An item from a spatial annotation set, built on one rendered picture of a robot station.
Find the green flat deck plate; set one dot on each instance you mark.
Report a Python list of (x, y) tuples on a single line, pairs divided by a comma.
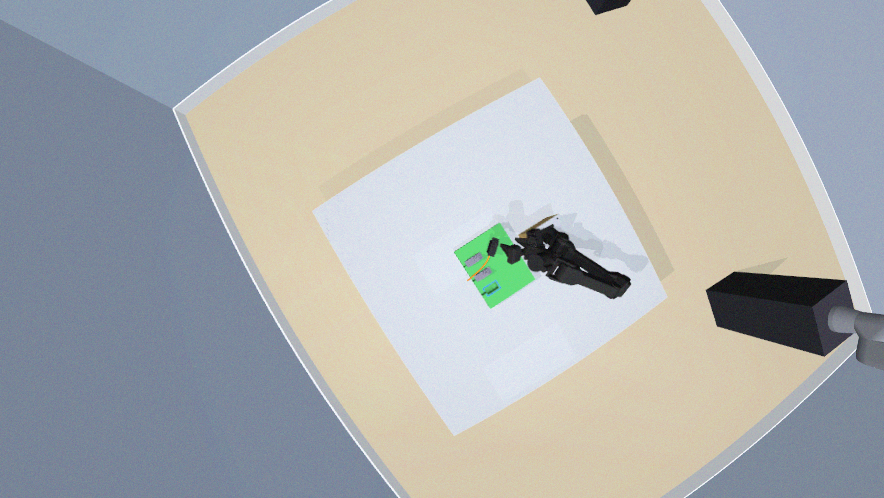
[(497, 280)]

